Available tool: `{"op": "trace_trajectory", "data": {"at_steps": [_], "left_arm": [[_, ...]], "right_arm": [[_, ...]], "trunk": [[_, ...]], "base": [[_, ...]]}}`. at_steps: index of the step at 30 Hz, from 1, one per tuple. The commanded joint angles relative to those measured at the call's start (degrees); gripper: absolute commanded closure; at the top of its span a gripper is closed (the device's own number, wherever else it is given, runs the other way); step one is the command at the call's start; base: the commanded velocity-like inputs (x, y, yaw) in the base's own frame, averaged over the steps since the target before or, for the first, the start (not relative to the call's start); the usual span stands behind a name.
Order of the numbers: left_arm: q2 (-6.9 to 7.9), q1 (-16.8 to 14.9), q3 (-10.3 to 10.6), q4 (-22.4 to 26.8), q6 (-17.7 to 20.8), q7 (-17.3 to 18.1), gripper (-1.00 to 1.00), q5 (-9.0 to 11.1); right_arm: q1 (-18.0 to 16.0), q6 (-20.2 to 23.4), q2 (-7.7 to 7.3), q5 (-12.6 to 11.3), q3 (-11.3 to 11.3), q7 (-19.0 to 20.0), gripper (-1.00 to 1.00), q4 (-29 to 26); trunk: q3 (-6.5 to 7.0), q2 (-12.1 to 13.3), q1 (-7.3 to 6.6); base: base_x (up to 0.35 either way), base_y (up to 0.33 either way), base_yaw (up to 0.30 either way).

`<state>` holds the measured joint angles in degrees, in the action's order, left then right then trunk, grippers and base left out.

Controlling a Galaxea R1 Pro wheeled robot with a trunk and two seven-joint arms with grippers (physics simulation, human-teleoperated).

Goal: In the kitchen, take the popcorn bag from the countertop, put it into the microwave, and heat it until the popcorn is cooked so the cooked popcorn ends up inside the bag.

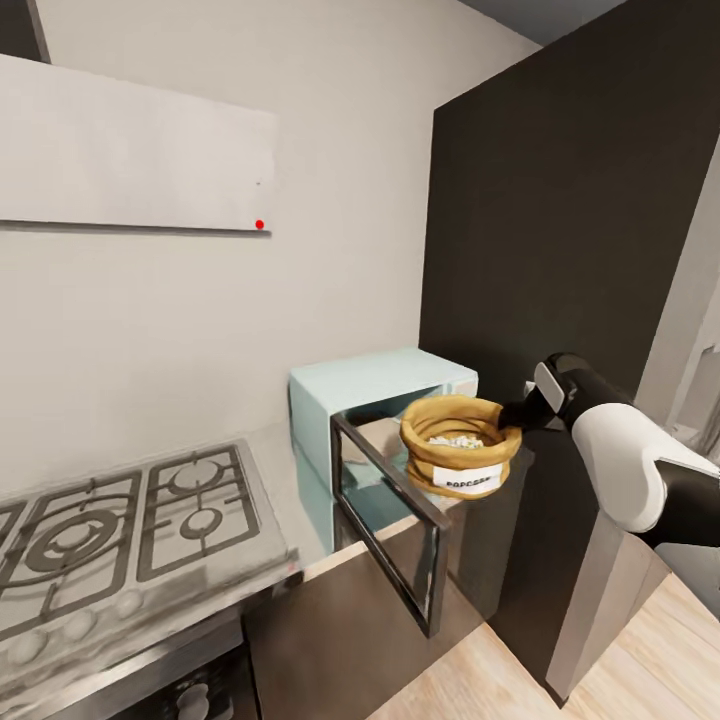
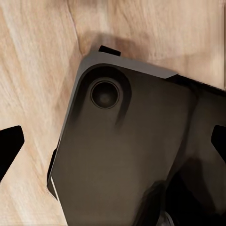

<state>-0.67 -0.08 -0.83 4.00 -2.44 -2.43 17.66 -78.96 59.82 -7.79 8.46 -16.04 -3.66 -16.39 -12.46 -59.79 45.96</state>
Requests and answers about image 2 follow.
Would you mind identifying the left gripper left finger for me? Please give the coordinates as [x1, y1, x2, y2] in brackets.
[0, 125, 24, 182]

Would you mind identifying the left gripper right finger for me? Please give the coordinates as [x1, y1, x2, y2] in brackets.
[211, 125, 226, 163]

